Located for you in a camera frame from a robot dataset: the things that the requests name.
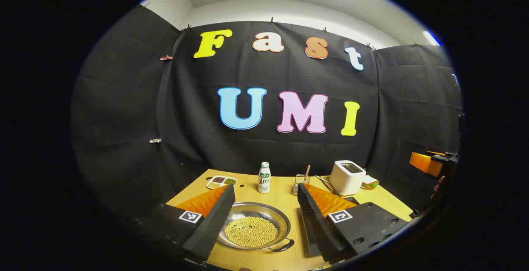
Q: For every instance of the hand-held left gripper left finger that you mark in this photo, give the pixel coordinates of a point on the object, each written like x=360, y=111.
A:
x=215, y=225

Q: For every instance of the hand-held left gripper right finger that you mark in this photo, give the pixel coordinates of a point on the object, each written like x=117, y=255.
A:
x=318, y=229

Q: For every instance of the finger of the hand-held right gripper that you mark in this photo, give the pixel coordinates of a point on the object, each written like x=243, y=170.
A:
x=423, y=161

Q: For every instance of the black induction cooktop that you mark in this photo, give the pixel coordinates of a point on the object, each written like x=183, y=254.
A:
x=351, y=200

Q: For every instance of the pile of soybeans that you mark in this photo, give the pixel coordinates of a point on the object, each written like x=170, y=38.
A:
x=252, y=231

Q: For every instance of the white divided dish of beans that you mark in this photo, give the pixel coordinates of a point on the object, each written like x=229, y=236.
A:
x=222, y=181

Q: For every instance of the sandwich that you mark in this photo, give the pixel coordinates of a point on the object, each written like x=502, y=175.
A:
x=370, y=182

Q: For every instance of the white toaster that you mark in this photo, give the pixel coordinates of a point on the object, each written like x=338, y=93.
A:
x=345, y=178

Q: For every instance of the white drink bottle green label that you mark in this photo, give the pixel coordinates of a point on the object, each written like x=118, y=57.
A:
x=264, y=178

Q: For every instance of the silver cloth clip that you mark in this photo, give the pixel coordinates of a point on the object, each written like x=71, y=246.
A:
x=155, y=141

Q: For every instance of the black backdrop cloth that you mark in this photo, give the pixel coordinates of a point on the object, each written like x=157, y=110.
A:
x=186, y=110

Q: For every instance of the copper cloth clip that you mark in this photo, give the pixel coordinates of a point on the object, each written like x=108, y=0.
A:
x=166, y=58

